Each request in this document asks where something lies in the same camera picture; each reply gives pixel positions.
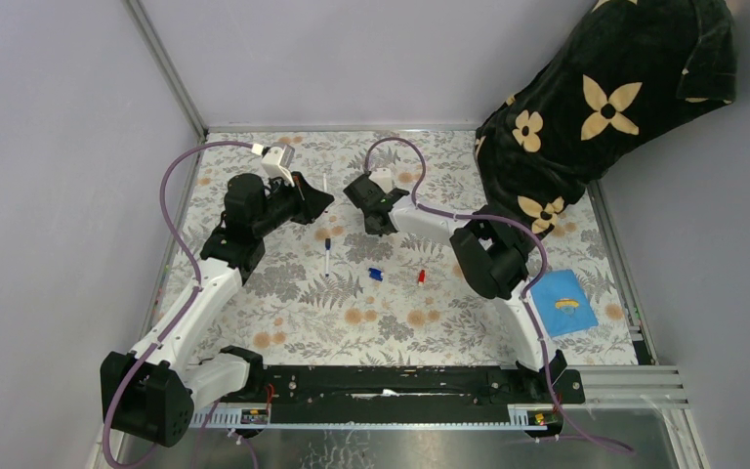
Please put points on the blue folded cloth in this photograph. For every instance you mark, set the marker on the blue folded cloth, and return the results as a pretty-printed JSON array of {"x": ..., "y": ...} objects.
[{"x": 562, "y": 304}]

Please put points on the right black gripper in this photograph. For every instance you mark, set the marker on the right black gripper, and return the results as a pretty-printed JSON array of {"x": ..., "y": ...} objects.
[{"x": 369, "y": 231}]

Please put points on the blue pen cap left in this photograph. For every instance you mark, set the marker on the blue pen cap left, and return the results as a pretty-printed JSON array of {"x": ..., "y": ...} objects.
[{"x": 375, "y": 274}]

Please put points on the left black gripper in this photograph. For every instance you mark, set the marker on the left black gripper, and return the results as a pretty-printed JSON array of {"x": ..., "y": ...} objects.
[{"x": 309, "y": 201}]

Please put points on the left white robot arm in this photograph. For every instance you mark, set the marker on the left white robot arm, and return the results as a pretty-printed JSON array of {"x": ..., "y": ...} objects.
[{"x": 154, "y": 391}]

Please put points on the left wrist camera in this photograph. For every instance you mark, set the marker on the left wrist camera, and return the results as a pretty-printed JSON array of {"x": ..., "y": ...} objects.
[{"x": 275, "y": 161}]

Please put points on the white pen two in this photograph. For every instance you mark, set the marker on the white pen two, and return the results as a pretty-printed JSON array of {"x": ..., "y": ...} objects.
[{"x": 327, "y": 259}]

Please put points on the black floral blanket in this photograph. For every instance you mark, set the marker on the black floral blanket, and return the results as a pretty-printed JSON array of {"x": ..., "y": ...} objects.
[{"x": 629, "y": 72}]

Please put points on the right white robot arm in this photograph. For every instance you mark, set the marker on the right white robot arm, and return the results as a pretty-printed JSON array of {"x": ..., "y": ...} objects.
[{"x": 492, "y": 253}]

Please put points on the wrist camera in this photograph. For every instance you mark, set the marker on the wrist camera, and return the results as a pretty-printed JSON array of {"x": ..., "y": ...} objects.
[
  {"x": 383, "y": 178},
  {"x": 275, "y": 161}
]

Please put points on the floral patterned table mat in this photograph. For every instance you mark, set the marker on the floral patterned table mat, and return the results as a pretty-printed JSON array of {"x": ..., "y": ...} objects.
[{"x": 291, "y": 314}]

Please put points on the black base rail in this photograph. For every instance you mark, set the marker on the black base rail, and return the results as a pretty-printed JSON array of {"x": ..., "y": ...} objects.
[{"x": 334, "y": 394}]

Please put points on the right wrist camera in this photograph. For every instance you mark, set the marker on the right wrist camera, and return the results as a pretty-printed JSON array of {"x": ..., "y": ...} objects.
[{"x": 383, "y": 178}]

